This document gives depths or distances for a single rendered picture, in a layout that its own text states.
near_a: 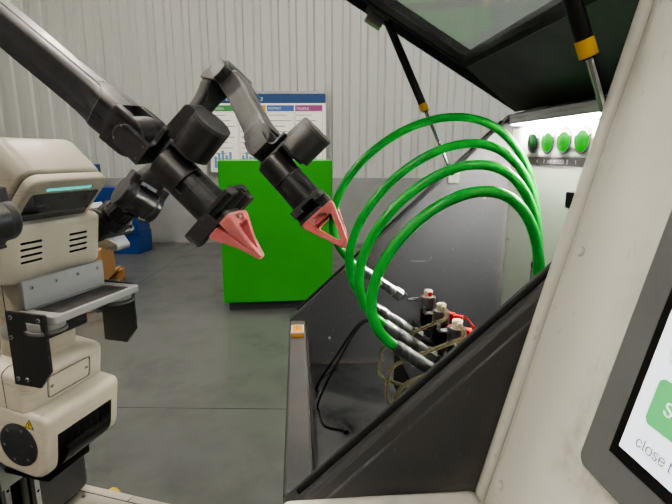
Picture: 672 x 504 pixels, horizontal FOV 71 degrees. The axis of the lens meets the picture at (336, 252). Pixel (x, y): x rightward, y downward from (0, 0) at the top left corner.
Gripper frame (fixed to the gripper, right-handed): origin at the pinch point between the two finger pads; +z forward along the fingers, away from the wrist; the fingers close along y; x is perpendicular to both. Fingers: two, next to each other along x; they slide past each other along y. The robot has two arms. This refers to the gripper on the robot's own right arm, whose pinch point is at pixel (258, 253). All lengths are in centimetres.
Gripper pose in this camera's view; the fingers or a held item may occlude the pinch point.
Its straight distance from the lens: 71.3
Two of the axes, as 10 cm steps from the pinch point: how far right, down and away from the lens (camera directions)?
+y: 6.8, -6.8, -2.6
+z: 7.1, 7.1, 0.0
